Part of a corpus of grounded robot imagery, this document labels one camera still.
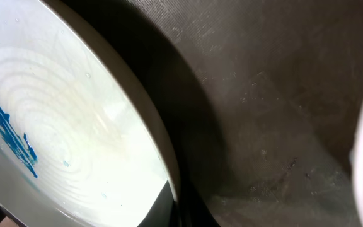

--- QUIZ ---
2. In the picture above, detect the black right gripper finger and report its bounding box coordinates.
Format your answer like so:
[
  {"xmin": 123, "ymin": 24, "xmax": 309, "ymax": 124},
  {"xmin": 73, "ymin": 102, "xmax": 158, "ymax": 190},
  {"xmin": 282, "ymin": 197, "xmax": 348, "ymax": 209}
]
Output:
[{"xmin": 138, "ymin": 182, "xmax": 178, "ymax": 227}]

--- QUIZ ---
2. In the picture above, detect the dark grey serving tray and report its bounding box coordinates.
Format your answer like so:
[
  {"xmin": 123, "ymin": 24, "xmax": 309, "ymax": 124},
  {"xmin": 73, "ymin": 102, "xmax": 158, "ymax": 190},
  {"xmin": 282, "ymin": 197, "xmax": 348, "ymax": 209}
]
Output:
[{"xmin": 64, "ymin": 0, "xmax": 363, "ymax": 226}]

